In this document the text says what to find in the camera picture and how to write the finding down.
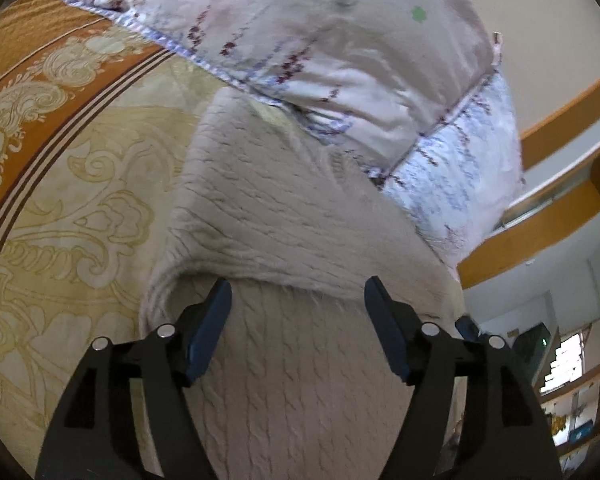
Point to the wooden shelf unit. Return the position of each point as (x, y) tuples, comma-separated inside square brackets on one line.
[(577, 410)]

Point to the yellow patterned bed blanket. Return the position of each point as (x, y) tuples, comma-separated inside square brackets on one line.
[(75, 185)]

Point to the floral print pillow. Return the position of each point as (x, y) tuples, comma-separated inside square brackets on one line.
[(340, 85)]

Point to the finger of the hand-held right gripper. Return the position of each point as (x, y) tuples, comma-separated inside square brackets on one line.
[(467, 329)]

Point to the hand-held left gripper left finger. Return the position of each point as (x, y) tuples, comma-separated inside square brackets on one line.
[(209, 330)]

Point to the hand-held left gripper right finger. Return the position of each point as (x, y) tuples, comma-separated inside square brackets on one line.
[(386, 325)]

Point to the wooden headboard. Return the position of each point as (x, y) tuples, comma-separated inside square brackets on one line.
[(545, 185)]

